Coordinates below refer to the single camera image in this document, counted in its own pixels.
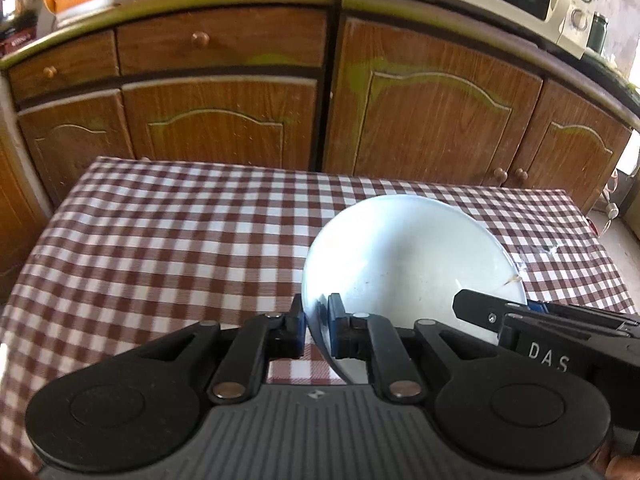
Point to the red black induction cooker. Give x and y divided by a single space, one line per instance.
15 42

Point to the glass panel door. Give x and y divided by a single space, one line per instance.
631 160

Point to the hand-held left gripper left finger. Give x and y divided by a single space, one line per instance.
299 335

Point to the wooden drawer cabinet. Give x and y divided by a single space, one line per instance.
225 40

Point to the blue patterned white bowl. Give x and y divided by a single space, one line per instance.
410 260

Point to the red white checkered tablecloth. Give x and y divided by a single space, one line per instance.
150 260

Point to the tall arched cabinet door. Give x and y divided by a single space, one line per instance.
430 100
565 145

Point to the steel cooking pot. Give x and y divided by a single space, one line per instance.
17 7

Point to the wide wooden drawer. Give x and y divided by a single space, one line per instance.
225 40

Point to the wooden corner cabinet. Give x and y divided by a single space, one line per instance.
20 210

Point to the green thermos bottle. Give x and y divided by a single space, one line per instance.
597 32

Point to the narrow wooden drawer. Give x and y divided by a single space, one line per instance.
65 67

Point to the wide arched cabinet door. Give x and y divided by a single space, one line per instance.
220 120

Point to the black flat tray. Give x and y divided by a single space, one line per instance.
607 62

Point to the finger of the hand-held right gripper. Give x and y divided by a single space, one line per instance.
480 307
537 308

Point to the narrow arched cabinet door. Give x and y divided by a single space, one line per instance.
75 145

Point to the wooden two-door cabinet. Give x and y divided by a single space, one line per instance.
430 100

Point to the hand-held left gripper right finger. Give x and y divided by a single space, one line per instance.
336 332

